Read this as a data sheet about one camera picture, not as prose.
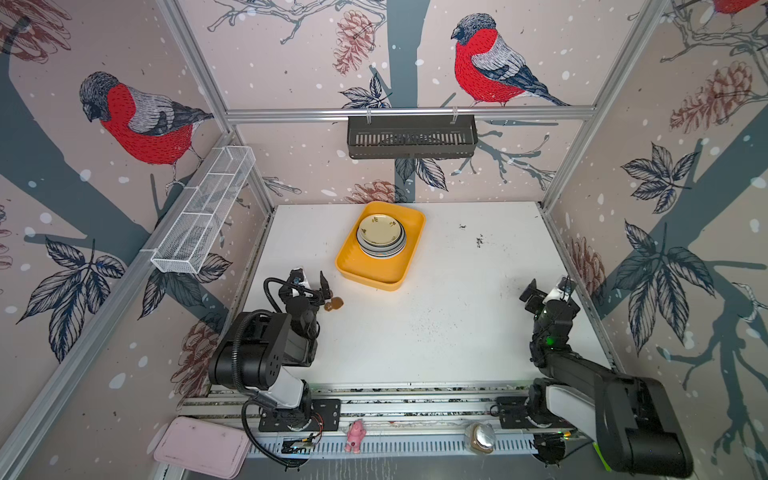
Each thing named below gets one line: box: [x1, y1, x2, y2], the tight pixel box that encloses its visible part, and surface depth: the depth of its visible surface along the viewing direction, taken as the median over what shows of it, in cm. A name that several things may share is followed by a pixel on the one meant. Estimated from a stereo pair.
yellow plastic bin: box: [335, 201, 426, 292], surface depth 103 cm
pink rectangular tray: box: [154, 416, 251, 479], surface depth 70 cm
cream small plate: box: [358, 214, 402, 245], surface depth 109 cm
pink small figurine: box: [345, 418, 367, 454], surface depth 71 cm
